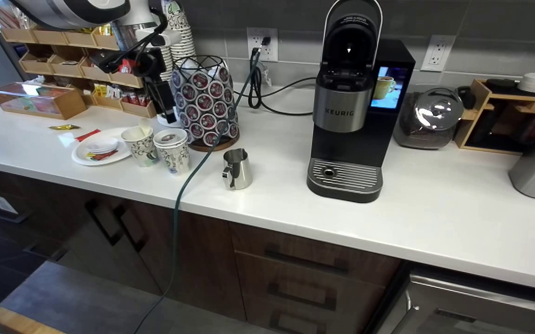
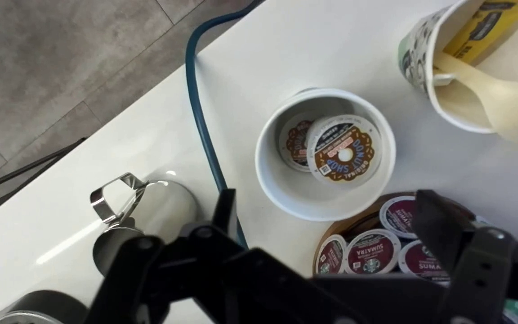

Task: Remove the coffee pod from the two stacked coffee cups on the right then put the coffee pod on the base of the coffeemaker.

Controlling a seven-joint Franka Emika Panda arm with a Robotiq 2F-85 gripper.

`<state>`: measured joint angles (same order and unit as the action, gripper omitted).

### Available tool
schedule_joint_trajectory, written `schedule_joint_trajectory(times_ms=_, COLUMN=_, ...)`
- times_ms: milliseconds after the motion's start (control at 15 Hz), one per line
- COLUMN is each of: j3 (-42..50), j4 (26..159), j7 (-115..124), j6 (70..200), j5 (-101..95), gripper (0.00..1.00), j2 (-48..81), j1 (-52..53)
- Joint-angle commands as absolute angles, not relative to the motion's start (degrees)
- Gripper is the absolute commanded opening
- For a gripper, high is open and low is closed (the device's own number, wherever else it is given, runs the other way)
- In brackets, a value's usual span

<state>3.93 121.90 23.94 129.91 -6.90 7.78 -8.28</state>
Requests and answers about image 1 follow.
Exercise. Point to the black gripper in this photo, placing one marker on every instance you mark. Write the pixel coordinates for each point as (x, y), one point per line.
(153, 68)

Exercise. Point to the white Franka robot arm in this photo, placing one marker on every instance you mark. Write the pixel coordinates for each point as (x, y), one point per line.
(70, 11)

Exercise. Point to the patterned paper coffee cup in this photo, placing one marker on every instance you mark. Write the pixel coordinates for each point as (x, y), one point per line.
(174, 159)
(142, 150)

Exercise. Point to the black silver Keurig coffee maker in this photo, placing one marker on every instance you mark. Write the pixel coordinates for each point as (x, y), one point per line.
(348, 105)

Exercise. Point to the red packet pile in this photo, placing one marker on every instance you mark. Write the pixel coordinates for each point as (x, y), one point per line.
(135, 98)
(129, 66)

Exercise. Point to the tall patterned paper cup stack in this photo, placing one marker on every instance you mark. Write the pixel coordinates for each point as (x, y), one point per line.
(181, 31)

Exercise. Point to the white plastic cup lid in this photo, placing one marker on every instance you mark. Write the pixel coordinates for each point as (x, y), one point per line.
(101, 146)

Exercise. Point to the red packet on plate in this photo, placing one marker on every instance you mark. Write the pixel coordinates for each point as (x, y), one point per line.
(109, 155)

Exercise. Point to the red sugar packet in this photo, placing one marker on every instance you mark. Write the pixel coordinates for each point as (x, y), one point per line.
(88, 135)

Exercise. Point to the yellow packet pile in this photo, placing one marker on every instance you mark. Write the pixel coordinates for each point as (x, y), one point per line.
(105, 29)

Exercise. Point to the wooden tea bag box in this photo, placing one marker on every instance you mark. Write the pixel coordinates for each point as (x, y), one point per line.
(70, 105)

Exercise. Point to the small steel milk pitcher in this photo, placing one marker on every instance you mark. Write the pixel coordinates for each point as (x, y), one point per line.
(239, 170)

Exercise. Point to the white paper plate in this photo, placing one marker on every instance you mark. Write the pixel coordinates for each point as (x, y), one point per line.
(83, 159)

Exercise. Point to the yellow sweetener packet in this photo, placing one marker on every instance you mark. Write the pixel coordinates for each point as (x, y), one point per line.
(64, 127)

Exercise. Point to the wooden condiment organizer shelf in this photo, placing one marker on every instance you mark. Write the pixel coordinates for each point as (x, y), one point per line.
(64, 68)

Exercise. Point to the dark wood cabinet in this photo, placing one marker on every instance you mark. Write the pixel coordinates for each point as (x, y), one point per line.
(205, 261)

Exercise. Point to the clear bag of stirrers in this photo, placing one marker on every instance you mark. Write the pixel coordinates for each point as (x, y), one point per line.
(1, 16)

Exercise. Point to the white paper label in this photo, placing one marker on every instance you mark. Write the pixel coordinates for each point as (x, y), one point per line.
(1, 205)

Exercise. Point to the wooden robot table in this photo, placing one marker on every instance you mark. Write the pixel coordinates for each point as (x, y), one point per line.
(1, 319)

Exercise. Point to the small wooden shelf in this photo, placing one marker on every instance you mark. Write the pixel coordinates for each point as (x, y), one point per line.
(480, 100)

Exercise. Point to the stainless steel dishwasher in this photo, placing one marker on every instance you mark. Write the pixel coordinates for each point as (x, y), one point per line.
(465, 309)

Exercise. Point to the white wall outlet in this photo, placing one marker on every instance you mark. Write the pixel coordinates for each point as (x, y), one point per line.
(438, 53)
(263, 48)

